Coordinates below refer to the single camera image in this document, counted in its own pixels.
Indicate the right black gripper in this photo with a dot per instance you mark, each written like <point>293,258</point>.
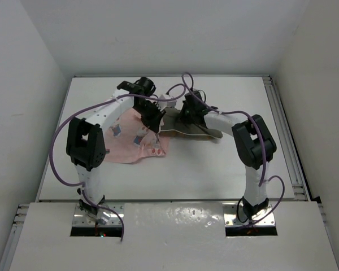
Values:
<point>187,113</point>

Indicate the left aluminium frame rail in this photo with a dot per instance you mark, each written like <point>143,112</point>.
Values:
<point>13,238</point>

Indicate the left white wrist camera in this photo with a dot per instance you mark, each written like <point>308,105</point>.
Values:
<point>166,101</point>

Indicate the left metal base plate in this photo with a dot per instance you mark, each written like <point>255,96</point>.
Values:
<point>104,218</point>

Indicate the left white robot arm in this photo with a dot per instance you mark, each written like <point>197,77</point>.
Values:
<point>86,142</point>

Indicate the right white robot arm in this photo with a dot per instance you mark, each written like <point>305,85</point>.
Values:
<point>254,144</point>

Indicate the pink cartoon pillowcase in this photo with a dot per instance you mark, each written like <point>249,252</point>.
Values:
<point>127,141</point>

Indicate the grey floral pillow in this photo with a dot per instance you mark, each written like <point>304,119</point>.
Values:
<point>174,128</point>

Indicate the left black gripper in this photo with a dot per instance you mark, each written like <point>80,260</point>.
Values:
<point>153,122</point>

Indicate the white front cover board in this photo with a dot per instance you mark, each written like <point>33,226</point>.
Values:
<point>173,236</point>

